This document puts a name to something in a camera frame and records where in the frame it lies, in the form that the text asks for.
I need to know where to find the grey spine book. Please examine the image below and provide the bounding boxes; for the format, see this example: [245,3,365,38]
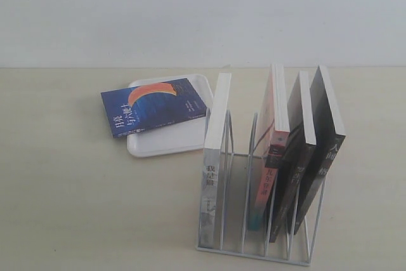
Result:
[198,73,232,248]

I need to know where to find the dark spine thin book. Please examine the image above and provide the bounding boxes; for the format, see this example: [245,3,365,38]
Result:
[269,71,317,243]

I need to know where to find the black cover book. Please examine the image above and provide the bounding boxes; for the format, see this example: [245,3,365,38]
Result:
[294,65,346,234]

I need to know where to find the red spine book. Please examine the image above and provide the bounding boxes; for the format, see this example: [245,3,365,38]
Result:
[248,64,290,231]

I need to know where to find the white plastic tray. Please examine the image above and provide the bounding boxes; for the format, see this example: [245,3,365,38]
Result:
[127,74,213,157]

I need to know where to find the white wire book rack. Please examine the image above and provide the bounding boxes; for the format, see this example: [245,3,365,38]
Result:
[197,112,324,267]

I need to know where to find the blue spine book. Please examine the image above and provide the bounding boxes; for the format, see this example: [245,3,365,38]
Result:
[101,78,207,138]

